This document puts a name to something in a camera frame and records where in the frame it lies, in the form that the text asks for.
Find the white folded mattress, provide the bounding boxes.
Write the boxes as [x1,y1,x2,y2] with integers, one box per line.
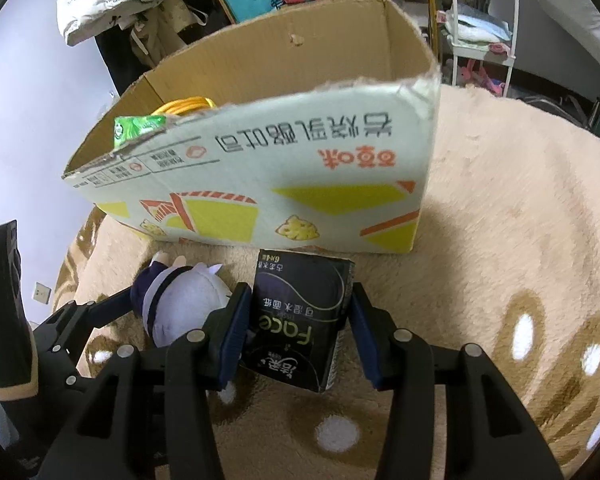
[522,0,600,83]

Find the beige hanging garment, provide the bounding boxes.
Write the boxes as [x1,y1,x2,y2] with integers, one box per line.
[130,0,216,71]

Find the pile of small plush toys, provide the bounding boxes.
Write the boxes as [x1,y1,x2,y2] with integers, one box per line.
[442,57,506,93]

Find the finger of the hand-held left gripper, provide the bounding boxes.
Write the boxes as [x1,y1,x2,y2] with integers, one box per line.
[32,289,143,361]

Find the white trolley cart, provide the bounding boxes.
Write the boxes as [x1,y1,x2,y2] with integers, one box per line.
[437,0,521,98]

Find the beige spotted blanket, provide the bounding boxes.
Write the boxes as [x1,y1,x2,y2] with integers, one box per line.
[55,85,600,480]

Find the wooden shelf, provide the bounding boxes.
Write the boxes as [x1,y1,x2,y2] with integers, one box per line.
[330,0,441,61]

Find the folded pale cloths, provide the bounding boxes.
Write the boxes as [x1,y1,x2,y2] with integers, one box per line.
[445,2,512,43]

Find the black hanging garment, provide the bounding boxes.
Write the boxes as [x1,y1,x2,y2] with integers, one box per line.
[96,10,156,96]

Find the white-haired plush doll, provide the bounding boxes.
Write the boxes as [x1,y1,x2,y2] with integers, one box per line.
[127,254,231,348]

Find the printed cardboard box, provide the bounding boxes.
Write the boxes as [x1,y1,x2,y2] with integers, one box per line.
[62,0,442,255]

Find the yellow plush toy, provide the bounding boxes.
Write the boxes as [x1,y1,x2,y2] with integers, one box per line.
[152,96,217,118]

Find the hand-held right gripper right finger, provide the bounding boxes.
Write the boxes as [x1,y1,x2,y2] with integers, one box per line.
[347,282,566,480]

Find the green snack packet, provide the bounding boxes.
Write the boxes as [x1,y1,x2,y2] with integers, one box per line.
[112,114,168,151]

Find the black tissue packet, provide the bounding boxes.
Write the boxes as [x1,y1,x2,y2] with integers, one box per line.
[240,249,356,393]

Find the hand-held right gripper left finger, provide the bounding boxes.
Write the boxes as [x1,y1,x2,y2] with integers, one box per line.
[40,282,253,480]

